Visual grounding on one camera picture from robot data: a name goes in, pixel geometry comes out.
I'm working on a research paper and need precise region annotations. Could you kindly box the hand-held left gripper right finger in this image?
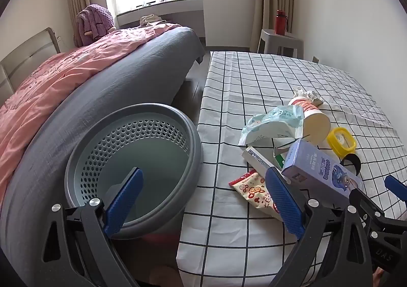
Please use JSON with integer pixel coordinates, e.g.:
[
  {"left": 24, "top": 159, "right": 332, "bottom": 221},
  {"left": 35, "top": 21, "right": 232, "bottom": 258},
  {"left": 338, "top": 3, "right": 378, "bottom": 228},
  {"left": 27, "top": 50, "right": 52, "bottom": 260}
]
[{"left": 265, "top": 167, "right": 374, "bottom": 287}]

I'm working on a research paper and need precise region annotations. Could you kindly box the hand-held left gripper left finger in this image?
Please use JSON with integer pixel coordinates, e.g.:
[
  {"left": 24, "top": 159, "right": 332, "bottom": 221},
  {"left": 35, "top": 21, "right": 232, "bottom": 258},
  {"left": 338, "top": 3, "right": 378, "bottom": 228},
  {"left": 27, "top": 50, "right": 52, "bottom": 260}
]
[{"left": 41, "top": 168, "right": 144, "bottom": 287}]

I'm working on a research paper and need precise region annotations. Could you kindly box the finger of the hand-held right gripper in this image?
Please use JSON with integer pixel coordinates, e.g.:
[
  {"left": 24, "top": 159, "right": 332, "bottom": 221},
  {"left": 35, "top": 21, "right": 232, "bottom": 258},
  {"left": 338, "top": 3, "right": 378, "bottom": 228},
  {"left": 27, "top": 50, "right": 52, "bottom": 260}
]
[
  {"left": 348, "top": 188, "right": 386, "bottom": 221},
  {"left": 384, "top": 175, "right": 407, "bottom": 205}
]

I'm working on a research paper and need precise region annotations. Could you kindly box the red snack packet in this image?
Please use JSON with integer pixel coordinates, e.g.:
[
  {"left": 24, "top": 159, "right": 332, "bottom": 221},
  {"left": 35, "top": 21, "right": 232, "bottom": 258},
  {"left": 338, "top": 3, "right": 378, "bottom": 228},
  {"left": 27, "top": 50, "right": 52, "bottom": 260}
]
[{"left": 229, "top": 170, "right": 283, "bottom": 221}]

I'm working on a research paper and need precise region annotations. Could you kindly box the black tape roll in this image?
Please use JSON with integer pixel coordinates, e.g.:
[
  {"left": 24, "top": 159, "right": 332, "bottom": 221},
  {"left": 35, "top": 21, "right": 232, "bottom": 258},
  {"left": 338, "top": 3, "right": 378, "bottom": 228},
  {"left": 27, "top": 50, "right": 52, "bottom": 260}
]
[{"left": 340, "top": 153, "right": 361, "bottom": 177}]

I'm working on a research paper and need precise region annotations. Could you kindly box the grey perforated waste basket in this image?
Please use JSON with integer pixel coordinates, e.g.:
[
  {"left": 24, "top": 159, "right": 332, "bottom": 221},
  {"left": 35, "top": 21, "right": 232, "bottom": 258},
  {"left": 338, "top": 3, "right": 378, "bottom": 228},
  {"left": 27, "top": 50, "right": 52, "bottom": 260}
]
[{"left": 64, "top": 102, "right": 204, "bottom": 241}]

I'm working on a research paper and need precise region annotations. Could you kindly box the purple carton box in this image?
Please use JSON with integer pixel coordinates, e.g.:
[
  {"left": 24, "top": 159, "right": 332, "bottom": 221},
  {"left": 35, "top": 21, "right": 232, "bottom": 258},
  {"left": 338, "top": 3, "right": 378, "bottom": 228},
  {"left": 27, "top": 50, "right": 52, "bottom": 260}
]
[{"left": 281, "top": 138, "right": 366, "bottom": 208}]

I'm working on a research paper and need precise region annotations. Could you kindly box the white green carton box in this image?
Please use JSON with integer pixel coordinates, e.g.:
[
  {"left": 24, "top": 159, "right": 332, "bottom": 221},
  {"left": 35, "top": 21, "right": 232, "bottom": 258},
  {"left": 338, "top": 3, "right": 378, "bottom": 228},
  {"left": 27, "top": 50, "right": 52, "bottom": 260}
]
[{"left": 242, "top": 138, "right": 298, "bottom": 179}]

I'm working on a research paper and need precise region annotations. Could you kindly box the yellow rimmed clear lid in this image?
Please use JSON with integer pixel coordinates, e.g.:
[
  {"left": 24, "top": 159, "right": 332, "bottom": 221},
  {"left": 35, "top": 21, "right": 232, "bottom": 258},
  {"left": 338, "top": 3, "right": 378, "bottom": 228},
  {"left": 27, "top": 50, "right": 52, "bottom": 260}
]
[{"left": 327, "top": 127, "right": 357, "bottom": 158}]

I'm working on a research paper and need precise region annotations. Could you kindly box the teal white wipes packet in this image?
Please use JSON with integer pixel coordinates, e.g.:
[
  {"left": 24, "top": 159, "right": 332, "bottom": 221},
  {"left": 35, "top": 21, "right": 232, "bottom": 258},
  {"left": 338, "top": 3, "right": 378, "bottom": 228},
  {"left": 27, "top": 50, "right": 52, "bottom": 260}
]
[{"left": 238, "top": 105, "right": 305, "bottom": 147}]

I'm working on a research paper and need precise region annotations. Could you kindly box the red white paper cup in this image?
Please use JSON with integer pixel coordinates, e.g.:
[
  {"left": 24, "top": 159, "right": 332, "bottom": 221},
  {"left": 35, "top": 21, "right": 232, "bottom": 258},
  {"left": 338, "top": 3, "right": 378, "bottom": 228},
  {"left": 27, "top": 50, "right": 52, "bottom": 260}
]
[{"left": 288, "top": 97, "right": 332, "bottom": 144}]

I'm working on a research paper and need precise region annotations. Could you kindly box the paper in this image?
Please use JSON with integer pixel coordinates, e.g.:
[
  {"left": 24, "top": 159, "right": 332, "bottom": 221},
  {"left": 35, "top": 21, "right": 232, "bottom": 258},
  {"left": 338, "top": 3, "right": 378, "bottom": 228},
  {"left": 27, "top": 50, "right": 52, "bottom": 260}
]
[{"left": 293, "top": 87, "right": 323, "bottom": 106}]

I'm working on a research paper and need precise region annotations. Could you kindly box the bed with pink duvet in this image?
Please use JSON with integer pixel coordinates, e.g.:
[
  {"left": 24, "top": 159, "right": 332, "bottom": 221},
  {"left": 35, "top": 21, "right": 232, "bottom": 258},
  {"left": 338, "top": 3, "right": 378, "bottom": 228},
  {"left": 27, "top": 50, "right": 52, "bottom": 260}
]
[{"left": 0, "top": 26, "right": 206, "bottom": 287}]

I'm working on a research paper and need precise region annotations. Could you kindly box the white black checked tablecloth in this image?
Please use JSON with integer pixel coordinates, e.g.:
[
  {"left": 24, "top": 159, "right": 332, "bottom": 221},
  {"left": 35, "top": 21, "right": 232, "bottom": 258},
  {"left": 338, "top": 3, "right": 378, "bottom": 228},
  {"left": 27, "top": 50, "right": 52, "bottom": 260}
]
[{"left": 176, "top": 51, "right": 403, "bottom": 287}]

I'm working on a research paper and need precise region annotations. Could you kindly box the pink blanket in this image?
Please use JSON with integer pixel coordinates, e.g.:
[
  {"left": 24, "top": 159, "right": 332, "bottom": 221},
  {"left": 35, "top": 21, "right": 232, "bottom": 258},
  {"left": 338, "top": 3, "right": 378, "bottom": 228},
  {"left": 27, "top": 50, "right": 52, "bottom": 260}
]
[{"left": 0, "top": 23, "right": 182, "bottom": 205}]

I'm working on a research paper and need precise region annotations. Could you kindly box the grey plastic stool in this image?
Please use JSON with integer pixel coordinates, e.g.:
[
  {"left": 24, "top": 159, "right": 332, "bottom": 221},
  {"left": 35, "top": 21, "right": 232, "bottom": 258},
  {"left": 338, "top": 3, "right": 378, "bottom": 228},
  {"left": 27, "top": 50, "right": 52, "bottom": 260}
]
[{"left": 257, "top": 29, "right": 304, "bottom": 59}]

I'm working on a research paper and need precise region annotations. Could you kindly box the beige padded headboard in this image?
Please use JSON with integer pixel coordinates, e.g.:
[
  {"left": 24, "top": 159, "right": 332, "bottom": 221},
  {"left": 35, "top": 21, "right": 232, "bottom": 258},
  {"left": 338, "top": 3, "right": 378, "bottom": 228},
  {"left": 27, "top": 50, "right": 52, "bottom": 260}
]
[{"left": 0, "top": 28, "right": 62, "bottom": 103}]

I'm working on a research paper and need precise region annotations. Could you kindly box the red water bottle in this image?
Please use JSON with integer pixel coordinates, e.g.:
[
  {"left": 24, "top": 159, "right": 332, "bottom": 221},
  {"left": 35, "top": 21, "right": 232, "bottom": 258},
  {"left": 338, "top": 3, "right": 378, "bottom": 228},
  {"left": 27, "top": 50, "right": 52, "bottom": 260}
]
[{"left": 275, "top": 9, "right": 289, "bottom": 36}]

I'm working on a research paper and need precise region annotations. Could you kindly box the white cloth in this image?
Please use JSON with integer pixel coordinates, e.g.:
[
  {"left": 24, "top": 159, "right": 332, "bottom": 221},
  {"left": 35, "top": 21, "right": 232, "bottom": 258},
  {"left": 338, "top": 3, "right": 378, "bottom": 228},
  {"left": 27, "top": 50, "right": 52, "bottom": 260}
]
[{"left": 139, "top": 14, "right": 167, "bottom": 27}]

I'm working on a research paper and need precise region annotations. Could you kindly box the purple knit cloth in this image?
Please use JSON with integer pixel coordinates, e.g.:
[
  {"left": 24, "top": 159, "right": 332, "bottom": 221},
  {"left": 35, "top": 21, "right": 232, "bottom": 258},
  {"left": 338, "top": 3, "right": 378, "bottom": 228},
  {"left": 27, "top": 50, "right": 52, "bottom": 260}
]
[{"left": 74, "top": 4, "right": 115, "bottom": 47}]

